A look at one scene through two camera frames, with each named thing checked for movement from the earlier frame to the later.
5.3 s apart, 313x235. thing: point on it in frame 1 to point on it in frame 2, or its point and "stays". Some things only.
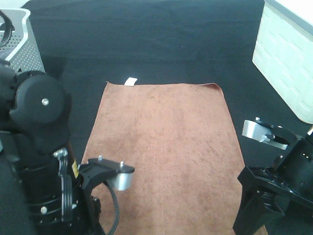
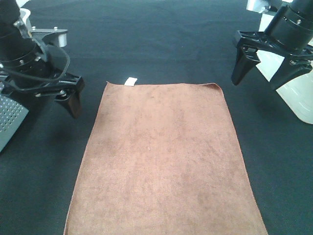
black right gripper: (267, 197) to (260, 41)
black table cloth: (89, 43) stays
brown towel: (180, 139) stays
